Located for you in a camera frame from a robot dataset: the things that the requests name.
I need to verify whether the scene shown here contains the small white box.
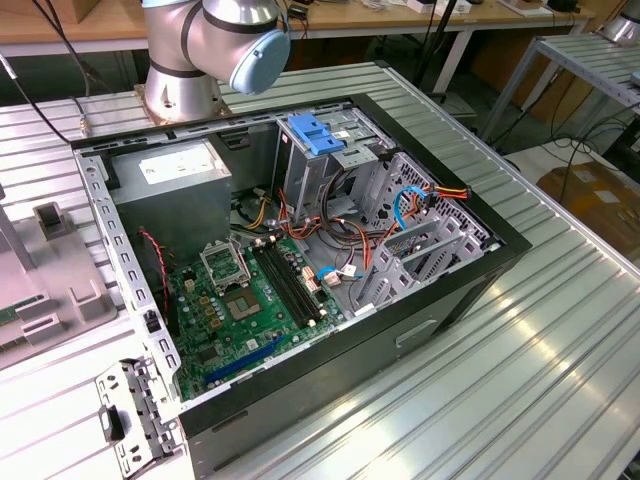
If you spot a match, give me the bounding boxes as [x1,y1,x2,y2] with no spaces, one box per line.
[405,0,474,16]

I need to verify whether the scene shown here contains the blue expansion slot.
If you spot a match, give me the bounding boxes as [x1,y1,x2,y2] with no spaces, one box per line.
[202,333,287,387]

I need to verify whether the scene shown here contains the small cardboard box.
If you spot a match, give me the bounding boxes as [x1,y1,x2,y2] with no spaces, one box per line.
[74,0,146,25]

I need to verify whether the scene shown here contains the brown square base plate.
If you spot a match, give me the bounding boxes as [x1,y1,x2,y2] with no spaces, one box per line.
[132,83,232,126]

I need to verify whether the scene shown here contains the grey metal disk bay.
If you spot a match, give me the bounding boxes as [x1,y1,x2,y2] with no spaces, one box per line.
[357,151,503,321]

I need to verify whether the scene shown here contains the grey power supply unit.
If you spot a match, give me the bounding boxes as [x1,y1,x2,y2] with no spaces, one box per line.
[108,138,234,256]

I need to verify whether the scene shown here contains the blue wire white label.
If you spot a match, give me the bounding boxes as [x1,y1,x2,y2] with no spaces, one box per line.
[315,266,367,287]

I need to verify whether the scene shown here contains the orange red wire bundle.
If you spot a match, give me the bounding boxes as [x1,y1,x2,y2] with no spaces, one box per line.
[277,167,396,274]

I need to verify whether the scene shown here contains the yellow black wire bundle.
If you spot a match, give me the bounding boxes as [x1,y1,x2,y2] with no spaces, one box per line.
[234,188,275,232]

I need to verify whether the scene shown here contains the large brown cardboard box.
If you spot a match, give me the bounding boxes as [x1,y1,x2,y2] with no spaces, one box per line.
[537,159,640,256]

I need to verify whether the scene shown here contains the grey metal slot bracket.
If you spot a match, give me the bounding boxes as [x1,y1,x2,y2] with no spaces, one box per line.
[94,355,185,476]

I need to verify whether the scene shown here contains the wooden desk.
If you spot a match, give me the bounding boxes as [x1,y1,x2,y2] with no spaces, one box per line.
[0,0,596,59]

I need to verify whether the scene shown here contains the CPU socket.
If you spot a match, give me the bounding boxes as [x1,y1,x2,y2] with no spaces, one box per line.
[222,287,264,321]

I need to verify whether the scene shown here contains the grey optical drive cage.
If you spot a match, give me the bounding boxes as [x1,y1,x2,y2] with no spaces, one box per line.
[272,107,396,226]

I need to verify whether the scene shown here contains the grey parts rack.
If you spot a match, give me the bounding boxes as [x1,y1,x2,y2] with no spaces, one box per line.
[0,182,120,372]

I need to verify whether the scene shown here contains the red black twisted wire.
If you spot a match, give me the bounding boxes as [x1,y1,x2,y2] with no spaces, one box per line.
[137,227,176,301]

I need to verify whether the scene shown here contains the black RAM slot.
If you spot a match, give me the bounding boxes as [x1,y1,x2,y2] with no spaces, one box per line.
[264,238,323,321]
[268,236,327,318]
[260,239,319,325]
[256,240,315,328]

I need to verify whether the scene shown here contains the metal socket cover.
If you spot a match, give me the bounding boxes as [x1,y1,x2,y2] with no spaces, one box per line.
[198,238,251,291]

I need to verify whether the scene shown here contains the black bracket latch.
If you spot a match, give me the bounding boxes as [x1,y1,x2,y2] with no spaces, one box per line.
[98,404,126,442]

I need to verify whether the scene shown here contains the blue plastic drive latch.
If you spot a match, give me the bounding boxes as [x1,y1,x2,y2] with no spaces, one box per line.
[288,114,346,156]

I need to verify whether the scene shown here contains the light blue flat wire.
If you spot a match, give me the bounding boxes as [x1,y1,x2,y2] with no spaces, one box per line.
[392,183,432,235]

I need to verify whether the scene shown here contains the black case fan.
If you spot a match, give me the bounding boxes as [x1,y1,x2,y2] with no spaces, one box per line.
[135,225,174,306]

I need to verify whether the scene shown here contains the black open PC case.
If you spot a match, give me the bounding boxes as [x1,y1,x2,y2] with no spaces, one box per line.
[68,92,534,476]

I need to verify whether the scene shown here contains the green RAM stick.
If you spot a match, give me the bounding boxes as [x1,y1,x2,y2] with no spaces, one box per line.
[0,294,44,326]

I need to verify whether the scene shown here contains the green motherboard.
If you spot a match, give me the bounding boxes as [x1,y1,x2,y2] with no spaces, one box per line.
[167,233,354,401]

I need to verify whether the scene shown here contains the black cable metal plug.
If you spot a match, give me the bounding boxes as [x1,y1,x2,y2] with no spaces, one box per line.
[0,49,96,146]

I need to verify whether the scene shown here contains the grey metal side table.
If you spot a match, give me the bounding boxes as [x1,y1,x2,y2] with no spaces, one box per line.
[479,32,640,151]

